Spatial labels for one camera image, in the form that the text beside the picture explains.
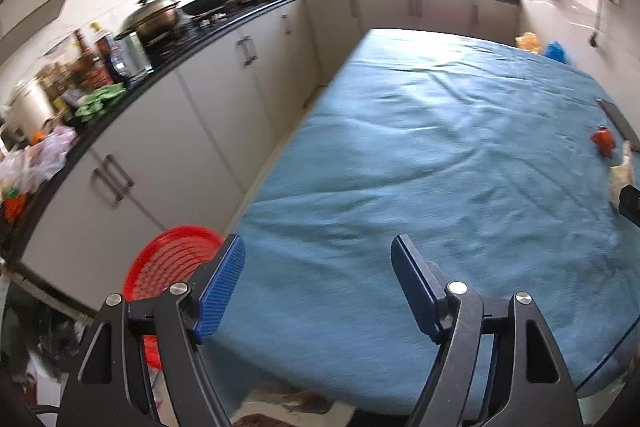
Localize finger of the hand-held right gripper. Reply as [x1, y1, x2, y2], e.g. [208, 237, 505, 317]
[618, 184, 640, 228]

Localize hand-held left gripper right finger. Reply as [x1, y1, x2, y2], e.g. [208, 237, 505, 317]
[391, 234, 585, 427]

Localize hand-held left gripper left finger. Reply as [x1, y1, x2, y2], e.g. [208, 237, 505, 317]
[56, 234, 247, 427]

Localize red plastic mesh basket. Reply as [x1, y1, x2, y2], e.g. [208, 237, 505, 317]
[122, 226, 224, 373]

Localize small red orange wrapper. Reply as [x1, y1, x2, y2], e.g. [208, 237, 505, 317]
[590, 126, 616, 158]

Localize black smartphone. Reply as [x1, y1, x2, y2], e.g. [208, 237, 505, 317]
[596, 98, 640, 154]

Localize blue tablecloth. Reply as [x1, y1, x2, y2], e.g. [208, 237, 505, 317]
[210, 28, 640, 418]

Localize blue plastic bag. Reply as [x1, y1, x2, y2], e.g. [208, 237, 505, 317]
[542, 39, 573, 65]

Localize white base cabinets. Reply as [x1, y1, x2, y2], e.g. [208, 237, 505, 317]
[17, 0, 521, 313]

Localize yellow plastic bag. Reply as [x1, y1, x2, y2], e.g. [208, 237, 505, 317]
[515, 32, 543, 54]

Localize pinkish clear plastic bag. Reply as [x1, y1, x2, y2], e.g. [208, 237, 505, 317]
[27, 126, 78, 180]

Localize orange and green packet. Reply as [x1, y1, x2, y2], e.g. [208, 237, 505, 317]
[2, 188, 28, 223]

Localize green cloth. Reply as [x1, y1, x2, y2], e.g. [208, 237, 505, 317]
[74, 86, 127, 122]

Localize crumpled clear plastic bag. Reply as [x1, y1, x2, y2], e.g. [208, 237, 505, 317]
[0, 147, 36, 192]

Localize steel jug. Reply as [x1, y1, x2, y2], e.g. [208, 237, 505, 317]
[114, 32, 153, 80]

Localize dark sauce bottle yellow cap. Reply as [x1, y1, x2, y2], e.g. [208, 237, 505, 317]
[92, 24, 126, 82]

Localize cluster of seasoning jars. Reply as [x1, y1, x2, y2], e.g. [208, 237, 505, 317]
[37, 59, 83, 112]

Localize white rice cooker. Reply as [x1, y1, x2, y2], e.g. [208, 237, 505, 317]
[9, 79, 55, 140]

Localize brown sauce bottle red label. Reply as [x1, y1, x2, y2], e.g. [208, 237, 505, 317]
[72, 29, 113, 90]

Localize black gas stove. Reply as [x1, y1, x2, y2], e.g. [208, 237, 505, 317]
[145, 4, 251, 58]

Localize wok with metal lid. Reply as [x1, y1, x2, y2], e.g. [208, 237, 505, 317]
[116, 0, 182, 45]

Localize black frying pan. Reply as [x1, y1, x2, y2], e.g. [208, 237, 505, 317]
[180, 0, 236, 16]

